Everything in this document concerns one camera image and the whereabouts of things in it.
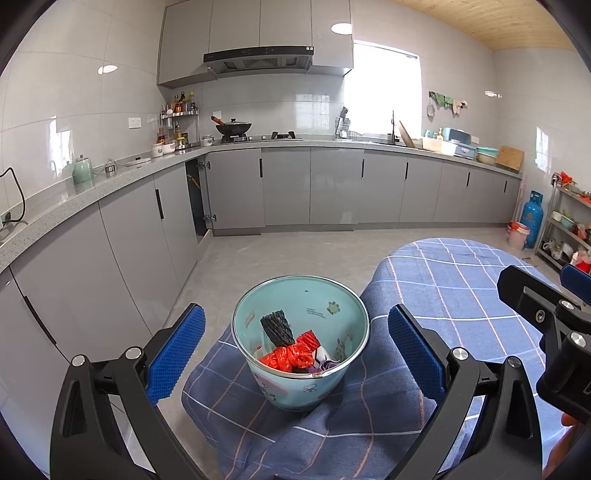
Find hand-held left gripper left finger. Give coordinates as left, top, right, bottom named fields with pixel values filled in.
left=48, top=302, right=206, bottom=480

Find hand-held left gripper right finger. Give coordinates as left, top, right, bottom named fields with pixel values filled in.
left=388, top=302, right=542, bottom=480

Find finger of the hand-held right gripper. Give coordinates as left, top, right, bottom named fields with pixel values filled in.
left=499, top=265, right=591, bottom=402
left=560, top=264, right=591, bottom=301

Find purple wrapper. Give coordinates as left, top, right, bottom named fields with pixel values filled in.
left=308, top=357, right=343, bottom=374

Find black corrugated piece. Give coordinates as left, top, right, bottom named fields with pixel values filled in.
left=260, top=310, right=296, bottom=350

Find red plastic bag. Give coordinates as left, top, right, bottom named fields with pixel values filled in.
left=259, top=345, right=302, bottom=373

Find teal printed bin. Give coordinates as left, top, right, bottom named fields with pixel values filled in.
left=231, top=276, right=371, bottom=413

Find person's right hand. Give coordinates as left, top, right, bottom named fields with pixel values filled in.
left=545, top=412, right=591, bottom=480

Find pink bucket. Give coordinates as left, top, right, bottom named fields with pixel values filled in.
left=507, top=222, right=531, bottom=250

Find metal storage shelf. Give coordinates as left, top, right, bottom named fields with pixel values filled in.
left=536, top=172, right=591, bottom=274

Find blue plaid tablecloth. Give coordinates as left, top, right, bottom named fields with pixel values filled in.
left=181, top=237, right=583, bottom=480

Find blue gas cylinder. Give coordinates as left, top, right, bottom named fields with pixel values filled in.
left=521, top=190, right=544, bottom=250

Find cardboard box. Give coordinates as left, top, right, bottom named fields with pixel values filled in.
left=496, top=146, right=525, bottom=172

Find blue dish box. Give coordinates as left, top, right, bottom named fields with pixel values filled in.
left=447, top=129, right=481, bottom=160

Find white basin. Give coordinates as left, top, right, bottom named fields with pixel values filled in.
left=421, top=137, right=458, bottom=153

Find grey lower kitchen cabinets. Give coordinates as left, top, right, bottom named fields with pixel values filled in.
left=0, top=138, right=525, bottom=467

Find wooden cutting board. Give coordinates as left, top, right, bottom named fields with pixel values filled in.
left=398, top=121, right=419, bottom=149

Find hanging cloths on hooks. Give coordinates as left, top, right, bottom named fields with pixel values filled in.
left=428, top=91, right=470, bottom=114

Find teal jar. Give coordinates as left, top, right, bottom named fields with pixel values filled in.
left=73, top=154, right=95, bottom=186

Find metal spice rack with bottles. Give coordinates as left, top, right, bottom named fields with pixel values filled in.
left=159, top=91, right=201, bottom=150

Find black wok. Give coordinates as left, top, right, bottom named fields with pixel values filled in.
left=211, top=115, right=254, bottom=137

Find gas stove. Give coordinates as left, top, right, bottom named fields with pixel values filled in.
left=215, top=130, right=304, bottom=144

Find bright window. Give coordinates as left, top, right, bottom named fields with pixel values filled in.
left=344, top=41, right=423, bottom=139

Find black range hood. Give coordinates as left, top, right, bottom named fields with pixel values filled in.
left=203, top=45, right=315, bottom=75

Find grey upper cabinets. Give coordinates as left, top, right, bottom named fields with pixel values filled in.
left=157, top=0, right=355, bottom=89

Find pale mop handle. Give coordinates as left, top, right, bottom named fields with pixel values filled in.
left=513, top=174, right=526, bottom=223

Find black cable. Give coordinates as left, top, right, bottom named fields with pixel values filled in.
left=0, top=167, right=27, bottom=228

